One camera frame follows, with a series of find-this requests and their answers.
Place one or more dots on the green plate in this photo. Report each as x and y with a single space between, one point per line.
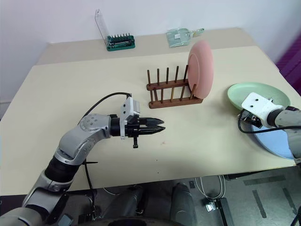
263 91

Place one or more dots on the dark rounded shape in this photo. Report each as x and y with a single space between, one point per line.
183 202

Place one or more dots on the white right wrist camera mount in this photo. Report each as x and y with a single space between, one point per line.
257 104

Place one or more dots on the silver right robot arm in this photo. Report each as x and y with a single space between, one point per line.
288 122

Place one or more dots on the purple object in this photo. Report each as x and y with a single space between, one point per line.
291 63

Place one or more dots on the blue plate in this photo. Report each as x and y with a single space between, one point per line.
272 143

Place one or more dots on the green screwdriver bit set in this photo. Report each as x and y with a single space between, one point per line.
120 41

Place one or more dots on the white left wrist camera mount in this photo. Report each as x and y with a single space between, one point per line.
128 113

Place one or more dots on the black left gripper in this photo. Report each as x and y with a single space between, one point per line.
133 130

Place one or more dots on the small grey plug adapter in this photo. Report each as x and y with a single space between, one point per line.
209 206

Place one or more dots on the clear plastic bag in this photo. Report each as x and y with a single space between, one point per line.
179 36

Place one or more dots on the wooden dish rack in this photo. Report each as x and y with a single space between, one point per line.
172 90

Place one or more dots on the pink plate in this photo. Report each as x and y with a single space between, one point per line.
202 70

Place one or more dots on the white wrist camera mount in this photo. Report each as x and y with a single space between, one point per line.
128 113
257 104

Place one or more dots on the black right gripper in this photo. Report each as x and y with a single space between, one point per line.
255 122

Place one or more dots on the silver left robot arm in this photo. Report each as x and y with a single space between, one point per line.
82 134

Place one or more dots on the black table leg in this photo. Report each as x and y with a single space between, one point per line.
226 210

